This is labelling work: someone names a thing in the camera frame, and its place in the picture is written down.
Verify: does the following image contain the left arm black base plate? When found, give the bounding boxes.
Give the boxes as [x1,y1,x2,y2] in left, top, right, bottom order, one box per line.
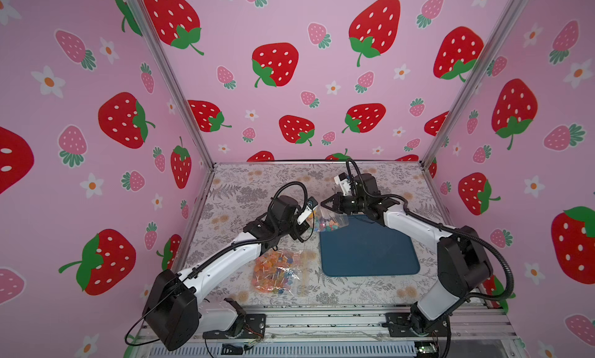
[202,314,267,339]

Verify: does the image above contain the ziploc bag of lollipops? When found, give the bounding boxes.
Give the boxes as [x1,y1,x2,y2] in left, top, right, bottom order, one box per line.
[252,250,307,296]

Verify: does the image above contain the dark teal rectangular mat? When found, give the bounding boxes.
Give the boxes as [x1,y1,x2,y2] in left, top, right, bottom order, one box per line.
[320,215,421,277]

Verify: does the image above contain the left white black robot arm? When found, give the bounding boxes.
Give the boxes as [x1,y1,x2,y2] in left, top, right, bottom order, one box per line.
[142,195,318,351]

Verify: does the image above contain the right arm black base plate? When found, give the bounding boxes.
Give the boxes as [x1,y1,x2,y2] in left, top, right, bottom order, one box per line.
[381,312,451,338]

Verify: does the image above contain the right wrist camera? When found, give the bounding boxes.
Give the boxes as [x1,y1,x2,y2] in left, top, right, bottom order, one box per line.
[334,173,354,196]

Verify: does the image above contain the aluminium rail frame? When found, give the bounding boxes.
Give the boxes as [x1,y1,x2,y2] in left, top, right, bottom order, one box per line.
[125,306,528,358]

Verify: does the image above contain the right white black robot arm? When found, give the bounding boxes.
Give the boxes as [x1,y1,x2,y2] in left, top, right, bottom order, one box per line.
[322,173,514,336]

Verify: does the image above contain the ziploc bag of star candies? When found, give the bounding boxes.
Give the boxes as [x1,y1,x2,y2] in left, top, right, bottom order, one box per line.
[313,206,349,232]

